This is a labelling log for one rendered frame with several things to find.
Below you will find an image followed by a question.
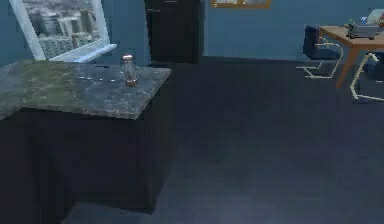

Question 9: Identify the grey toaster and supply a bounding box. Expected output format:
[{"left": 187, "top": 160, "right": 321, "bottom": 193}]
[{"left": 345, "top": 19, "right": 382, "bottom": 40}]

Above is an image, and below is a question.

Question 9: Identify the black fridge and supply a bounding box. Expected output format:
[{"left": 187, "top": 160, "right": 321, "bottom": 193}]
[{"left": 143, "top": 0, "right": 206, "bottom": 65}]

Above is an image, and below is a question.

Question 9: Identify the glass shaker with copper cap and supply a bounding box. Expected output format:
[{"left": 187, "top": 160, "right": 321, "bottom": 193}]
[{"left": 121, "top": 54, "right": 139, "bottom": 88}]

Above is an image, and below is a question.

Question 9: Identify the white framed window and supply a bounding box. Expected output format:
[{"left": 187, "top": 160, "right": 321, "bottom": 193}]
[{"left": 8, "top": 0, "right": 118, "bottom": 64}]

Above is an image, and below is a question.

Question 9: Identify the white book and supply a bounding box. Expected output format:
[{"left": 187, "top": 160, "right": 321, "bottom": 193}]
[{"left": 360, "top": 8, "right": 384, "bottom": 27}]

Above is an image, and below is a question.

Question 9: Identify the dark blue cantilever chair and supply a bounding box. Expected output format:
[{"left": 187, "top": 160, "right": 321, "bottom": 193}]
[
  {"left": 295, "top": 24, "right": 345, "bottom": 80},
  {"left": 349, "top": 51, "right": 384, "bottom": 102}
]

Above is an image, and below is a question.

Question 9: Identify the dark stone-topped kitchen counter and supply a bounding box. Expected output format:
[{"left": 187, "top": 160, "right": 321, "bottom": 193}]
[{"left": 0, "top": 59, "right": 173, "bottom": 224}]

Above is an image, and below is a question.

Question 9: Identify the brown wooden table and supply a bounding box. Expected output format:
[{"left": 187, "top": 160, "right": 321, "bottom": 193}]
[{"left": 318, "top": 25, "right": 384, "bottom": 90}]

